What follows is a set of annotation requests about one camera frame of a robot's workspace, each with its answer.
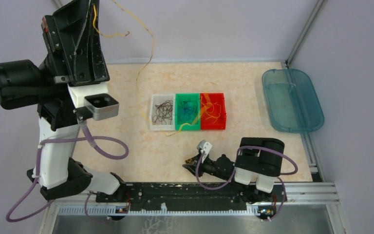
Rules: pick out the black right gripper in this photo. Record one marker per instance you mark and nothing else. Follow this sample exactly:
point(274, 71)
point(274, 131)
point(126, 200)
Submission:
point(192, 167)

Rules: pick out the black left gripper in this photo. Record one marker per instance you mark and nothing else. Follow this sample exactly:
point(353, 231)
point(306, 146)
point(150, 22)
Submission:
point(62, 32)

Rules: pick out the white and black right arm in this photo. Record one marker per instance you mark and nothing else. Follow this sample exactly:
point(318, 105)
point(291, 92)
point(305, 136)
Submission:
point(257, 156)

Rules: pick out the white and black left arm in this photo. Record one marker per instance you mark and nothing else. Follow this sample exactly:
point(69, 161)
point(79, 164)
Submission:
point(23, 84)

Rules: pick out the red plastic bin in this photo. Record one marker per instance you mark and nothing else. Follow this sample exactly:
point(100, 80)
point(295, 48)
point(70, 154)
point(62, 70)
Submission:
point(213, 111)

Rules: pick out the green plastic bin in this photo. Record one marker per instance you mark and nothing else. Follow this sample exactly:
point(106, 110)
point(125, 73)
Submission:
point(187, 107)

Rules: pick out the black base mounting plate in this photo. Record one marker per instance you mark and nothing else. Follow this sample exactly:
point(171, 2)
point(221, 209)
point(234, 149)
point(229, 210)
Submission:
point(190, 197)

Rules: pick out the white plastic bin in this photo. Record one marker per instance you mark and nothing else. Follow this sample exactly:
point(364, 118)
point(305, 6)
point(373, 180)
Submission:
point(162, 112)

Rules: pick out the teal transparent plastic basin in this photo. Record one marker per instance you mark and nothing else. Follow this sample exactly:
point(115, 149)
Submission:
point(291, 100)

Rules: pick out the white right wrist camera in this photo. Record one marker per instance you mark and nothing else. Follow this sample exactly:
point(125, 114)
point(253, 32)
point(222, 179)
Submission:
point(204, 147)

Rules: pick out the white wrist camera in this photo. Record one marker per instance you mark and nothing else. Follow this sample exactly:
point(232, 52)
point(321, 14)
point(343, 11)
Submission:
point(93, 101)
point(204, 147)

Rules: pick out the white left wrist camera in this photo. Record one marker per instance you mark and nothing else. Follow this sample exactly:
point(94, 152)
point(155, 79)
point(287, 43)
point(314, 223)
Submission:
point(93, 101)

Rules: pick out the white slotted cable duct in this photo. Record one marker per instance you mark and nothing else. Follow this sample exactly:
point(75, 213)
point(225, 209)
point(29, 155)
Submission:
point(112, 210)

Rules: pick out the right aluminium frame post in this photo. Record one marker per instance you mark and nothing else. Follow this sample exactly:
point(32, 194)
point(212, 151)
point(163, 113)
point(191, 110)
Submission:
point(318, 7)

